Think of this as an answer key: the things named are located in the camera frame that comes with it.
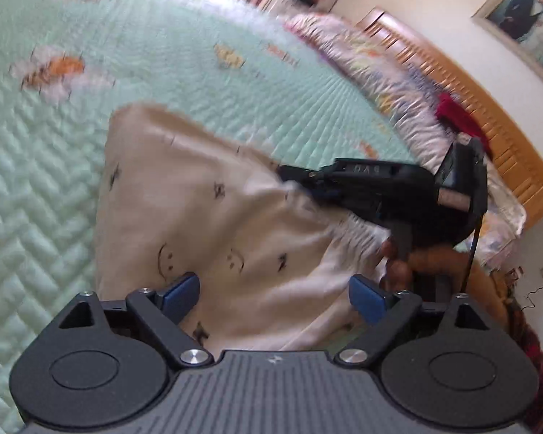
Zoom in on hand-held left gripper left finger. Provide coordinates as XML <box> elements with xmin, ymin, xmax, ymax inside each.
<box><xmin>59</xmin><ymin>272</ymin><xmax>214</xmax><ymax>368</ymax></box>

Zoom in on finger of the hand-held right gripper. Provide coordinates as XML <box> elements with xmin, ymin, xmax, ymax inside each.
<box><xmin>277</xmin><ymin>163</ymin><xmax>343</xmax><ymax>200</ymax></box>

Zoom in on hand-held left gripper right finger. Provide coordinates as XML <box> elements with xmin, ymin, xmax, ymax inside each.
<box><xmin>336</xmin><ymin>273</ymin><xmax>489</xmax><ymax>367</ymax></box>

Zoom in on beige smiley print pants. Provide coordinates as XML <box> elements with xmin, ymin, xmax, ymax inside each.
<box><xmin>93</xmin><ymin>104</ymin><xmax>417</xmax><ymax>353</ymax></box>

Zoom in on person's right forearm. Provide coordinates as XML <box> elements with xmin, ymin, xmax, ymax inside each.
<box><xmin>468</xmin><ymin>262</ymin><xmax>543</xmax><ymax>434</ymax></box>

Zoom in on person's right hand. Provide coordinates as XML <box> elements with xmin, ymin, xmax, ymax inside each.
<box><xmin>380</xmin><ymin>243</ymin><xmax>474</xmax><ymax>291</ymax></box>

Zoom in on dark red cloth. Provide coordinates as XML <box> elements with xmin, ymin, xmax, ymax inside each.
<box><xmin>437</xmin><ymin>93</ymin><xmax>494</xmax><ymax>159</ymax></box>

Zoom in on floral pillow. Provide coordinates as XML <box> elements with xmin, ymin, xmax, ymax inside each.
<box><xmin>281</xmin><ymin>13</ymin><xmax>526</xmax><ymax>267</ymax></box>

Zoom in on wooden headboard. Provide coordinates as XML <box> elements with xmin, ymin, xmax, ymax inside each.
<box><xmin>357</xmin><ymin>7</ymin><xmax>543</xmax><ymax>231</ymax></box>

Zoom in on green quilted bee bedspread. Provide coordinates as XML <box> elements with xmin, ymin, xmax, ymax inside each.
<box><xmin>0</xmin><ymin>0</ymin><xmax>417</xmax><ymax>430</ymax></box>

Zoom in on black cable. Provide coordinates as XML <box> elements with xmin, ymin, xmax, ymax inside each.
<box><xmin>462</xmin><ymin>221</ymin><xmax>481</xmax><ymax>294</ymax></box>

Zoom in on framed wall photo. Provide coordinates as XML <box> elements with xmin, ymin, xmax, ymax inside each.
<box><xmin>471</xmin><ymin>0</ymin><xmax>543</xmax><ymax>77</ymax></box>

